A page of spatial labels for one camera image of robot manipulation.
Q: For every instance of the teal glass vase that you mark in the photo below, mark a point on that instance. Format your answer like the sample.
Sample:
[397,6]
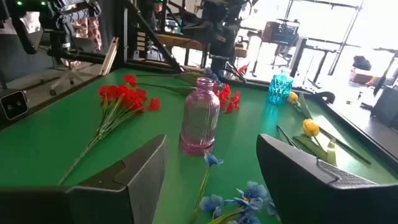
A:
[280,90]

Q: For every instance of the red artificial flower bouquet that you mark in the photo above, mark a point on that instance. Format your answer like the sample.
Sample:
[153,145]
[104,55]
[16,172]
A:
[46,149]

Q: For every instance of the brown wooden desk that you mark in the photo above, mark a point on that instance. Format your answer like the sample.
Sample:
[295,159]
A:
[180,42]

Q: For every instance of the dark blue bag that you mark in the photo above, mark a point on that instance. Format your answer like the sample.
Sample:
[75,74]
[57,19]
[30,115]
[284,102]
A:
[362,63]

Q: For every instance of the black office chair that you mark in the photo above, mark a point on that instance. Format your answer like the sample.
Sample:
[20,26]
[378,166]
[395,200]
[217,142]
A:
[77,57]

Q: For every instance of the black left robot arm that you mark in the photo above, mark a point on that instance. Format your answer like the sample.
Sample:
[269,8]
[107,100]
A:
[224,12]

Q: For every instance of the black table camera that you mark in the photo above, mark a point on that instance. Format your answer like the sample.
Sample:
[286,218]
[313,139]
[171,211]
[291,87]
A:
[14,105]

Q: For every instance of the blue artificial flower bunch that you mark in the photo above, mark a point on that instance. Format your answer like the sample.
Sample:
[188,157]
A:
[214,76]
[252,193]

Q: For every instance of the black table edge frame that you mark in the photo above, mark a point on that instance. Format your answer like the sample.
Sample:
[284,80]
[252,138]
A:
[382,155]

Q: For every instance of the black rig strut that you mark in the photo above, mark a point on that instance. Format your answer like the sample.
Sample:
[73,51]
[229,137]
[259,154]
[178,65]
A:
[157,40]

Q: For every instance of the pink ribbed glass vase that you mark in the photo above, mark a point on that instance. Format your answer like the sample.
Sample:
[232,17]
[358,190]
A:
[199,124]

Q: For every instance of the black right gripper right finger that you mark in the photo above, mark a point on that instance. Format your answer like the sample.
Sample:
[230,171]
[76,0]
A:
[311,199]

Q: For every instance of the black mesh crate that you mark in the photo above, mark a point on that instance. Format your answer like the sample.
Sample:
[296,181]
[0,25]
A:
[284,32]

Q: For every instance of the yellow artificial tulip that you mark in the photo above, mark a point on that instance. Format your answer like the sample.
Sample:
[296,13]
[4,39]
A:
[292,97]
[311,127]

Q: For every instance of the light wooden slats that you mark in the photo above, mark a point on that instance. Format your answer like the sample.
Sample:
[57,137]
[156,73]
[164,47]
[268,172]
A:
[109,57]

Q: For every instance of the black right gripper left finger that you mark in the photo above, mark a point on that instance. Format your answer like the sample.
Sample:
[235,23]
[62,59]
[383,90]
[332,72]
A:
[93,205]

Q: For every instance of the red artificial flower bunch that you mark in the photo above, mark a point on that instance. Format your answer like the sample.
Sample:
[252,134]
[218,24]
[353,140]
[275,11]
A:
[124,96]
[231,101]

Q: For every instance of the floral patterned cloth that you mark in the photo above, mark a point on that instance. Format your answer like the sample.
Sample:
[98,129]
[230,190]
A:
[88,34]

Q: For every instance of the black cabinet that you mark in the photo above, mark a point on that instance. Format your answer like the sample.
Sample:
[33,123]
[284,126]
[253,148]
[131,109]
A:
[387,107]

